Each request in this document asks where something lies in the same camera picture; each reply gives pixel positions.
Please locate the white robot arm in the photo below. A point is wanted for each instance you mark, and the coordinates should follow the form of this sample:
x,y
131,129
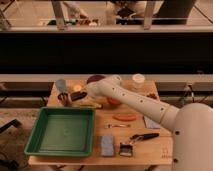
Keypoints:
x,y
191,126

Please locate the white paper cup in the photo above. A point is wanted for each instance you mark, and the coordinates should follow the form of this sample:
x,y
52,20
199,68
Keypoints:
x,y
138,80

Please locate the blue plastic cup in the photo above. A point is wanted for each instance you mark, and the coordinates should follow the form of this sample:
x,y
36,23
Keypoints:
x,y
61,85

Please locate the orange bowl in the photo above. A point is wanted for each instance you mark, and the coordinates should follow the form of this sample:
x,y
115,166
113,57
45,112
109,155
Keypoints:
x,y
113,102

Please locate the yellow banana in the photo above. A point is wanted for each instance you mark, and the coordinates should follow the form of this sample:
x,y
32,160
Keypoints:
x,y
90,104

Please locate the red apple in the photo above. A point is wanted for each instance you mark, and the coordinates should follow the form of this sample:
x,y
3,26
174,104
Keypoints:
x,y
77,88

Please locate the orange carrot toy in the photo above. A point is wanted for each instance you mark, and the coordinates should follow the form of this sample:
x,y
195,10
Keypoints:
x,y
125,118

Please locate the silver fork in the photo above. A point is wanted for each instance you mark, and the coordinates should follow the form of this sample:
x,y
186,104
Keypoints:
x,y
117,125

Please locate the wooden table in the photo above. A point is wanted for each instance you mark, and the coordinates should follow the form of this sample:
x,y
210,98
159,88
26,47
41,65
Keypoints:
x,y
156,151

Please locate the blue sponge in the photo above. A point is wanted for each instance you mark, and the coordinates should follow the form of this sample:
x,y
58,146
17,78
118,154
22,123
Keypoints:
x,y
107,145

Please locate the grey blue cloth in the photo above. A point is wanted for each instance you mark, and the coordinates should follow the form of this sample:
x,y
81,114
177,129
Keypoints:
x,y
151,124

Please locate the green plastic tray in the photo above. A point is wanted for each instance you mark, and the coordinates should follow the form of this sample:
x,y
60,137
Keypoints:
x,y
62,132

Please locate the black handled brush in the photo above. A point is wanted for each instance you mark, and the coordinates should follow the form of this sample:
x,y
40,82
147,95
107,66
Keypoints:
x,y
126,148

